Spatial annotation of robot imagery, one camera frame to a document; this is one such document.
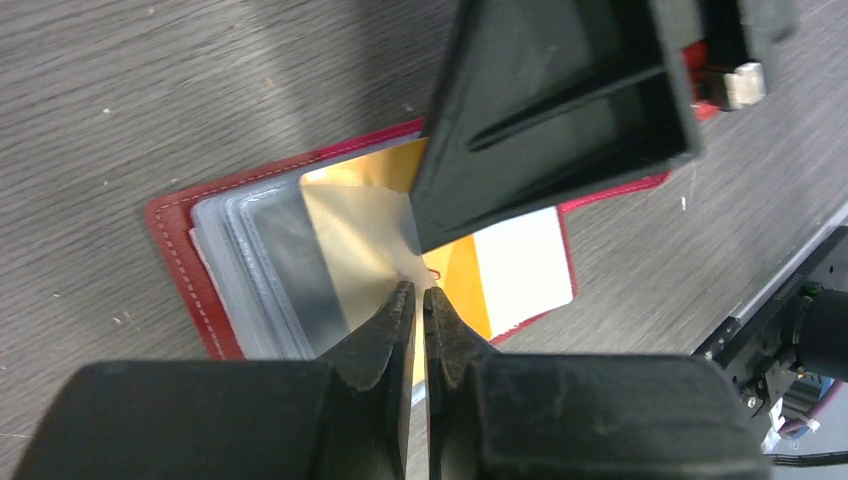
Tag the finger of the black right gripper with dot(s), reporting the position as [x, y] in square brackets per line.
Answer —
[732, 67]
[542, 102]

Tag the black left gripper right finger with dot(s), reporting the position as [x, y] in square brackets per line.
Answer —
[495, 415]

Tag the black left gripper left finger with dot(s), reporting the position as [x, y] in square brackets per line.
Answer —
[343, 415]

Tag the red leather card holder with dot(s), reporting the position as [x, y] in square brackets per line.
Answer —
[245, 257]

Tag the gold credit card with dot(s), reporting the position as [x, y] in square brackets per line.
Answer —
[365, 227]

